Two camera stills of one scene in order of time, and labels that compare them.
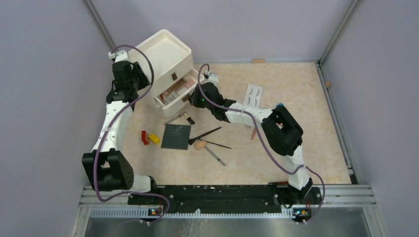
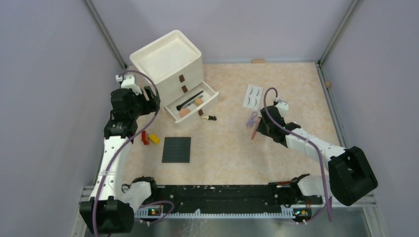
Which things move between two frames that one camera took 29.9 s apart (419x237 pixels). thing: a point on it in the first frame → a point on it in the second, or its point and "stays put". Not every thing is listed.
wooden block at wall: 258,61 stays put
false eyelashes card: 253,96 stays put
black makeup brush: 192,139 → 179,107
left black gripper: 138,69 → 150,105
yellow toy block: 154,138 stays put
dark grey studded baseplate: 176,137 → 177,150
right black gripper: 193,99 → 261,128
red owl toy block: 145,138 stays put
